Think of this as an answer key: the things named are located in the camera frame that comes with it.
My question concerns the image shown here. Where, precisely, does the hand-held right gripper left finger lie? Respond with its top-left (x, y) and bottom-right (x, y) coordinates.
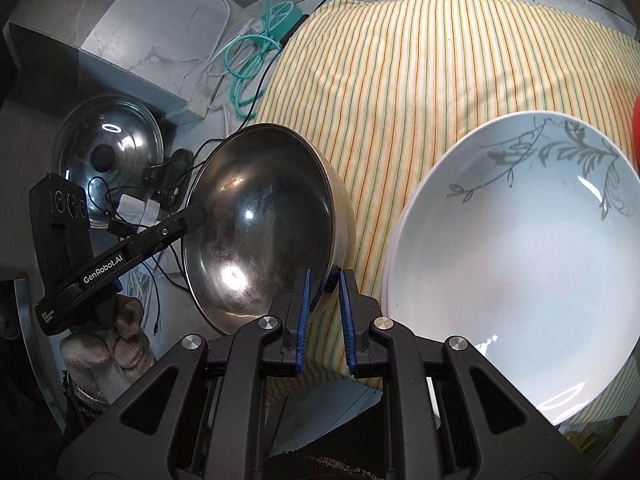
top-left (55, 267), bottom-right (313, 480)

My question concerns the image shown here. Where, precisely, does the round teal power strip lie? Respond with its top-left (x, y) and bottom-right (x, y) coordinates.
top-left (267, 2), bottom-right (303, 38)

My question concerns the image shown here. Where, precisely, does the teal cable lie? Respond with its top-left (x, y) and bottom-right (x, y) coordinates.
top-left (222, 0), bottom-right (283, 116)

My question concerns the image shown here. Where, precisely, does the large steel bowl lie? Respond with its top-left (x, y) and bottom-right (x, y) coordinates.
top-left (180, 124), bottom-right (357, 337)

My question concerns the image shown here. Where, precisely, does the red bowl steel interior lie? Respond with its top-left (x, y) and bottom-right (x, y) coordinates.
top-left (631, 95), bottom-right (640, 166)

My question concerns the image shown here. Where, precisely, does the person's left forearm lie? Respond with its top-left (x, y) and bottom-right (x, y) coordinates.
top-left (61, 370), bottom-right (118, 443)

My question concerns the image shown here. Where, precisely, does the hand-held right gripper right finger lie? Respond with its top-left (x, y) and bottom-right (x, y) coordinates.
top-left (337, 269), bottom-right (588, 480)

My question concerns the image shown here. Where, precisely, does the yellow striped cloth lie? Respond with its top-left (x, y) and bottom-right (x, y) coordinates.
top-left (247, 0), bottom-right (640, 428)

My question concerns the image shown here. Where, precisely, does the white plate grey leaf print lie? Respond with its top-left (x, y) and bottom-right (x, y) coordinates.
top-left (382, 110), bottom-right (640, 428)

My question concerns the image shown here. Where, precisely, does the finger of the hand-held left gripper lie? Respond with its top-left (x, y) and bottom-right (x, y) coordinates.
top-left (125, 207), bottom-right (209, 267)

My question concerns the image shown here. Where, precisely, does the person's left hand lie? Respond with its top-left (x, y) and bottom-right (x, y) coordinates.
top-left (59, 295), bottom-right (157, 406)

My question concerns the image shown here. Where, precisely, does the steel pot lid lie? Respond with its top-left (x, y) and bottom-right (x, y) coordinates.
top-left (51, 92), bottom-right (166, 228)

